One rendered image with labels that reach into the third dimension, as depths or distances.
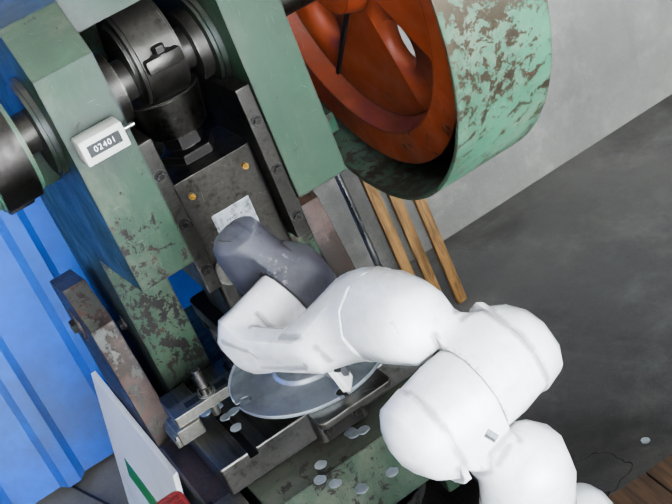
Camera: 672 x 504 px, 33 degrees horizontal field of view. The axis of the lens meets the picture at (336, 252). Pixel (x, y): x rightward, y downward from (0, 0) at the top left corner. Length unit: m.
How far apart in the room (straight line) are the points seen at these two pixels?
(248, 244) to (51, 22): 0.44
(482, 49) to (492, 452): 0.64
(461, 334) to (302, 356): 0.23
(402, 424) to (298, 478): 0.80
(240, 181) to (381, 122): 0.33
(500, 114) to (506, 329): 0.59
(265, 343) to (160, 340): 0.78
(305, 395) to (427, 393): 0.72
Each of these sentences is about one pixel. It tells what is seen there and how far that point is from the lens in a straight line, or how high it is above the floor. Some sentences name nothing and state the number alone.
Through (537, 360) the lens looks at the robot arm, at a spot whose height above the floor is 1.12.
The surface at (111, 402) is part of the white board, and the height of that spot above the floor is 0.57.
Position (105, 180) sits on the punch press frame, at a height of 1.25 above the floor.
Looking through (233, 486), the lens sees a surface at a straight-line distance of 2.01.
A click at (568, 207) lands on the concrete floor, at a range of 3.66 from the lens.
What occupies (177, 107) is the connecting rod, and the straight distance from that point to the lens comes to 1.83.
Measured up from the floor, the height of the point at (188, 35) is 1.36.
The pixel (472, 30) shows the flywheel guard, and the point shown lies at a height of 1.29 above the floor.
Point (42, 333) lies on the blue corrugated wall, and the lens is 3.19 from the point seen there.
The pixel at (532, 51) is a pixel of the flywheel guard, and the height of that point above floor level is 1.20.
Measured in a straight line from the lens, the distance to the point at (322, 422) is 1.85.
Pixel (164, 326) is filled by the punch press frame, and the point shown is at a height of 0.82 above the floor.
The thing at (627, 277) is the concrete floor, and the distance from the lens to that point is 3.28.
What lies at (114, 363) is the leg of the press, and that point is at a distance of 2.27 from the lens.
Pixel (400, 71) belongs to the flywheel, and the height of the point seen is 1.15.
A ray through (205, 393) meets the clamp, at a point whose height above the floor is 0.76.
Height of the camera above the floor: 1.89
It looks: 29 degrees down
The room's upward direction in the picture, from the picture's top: 23 degrees counter-clockwise
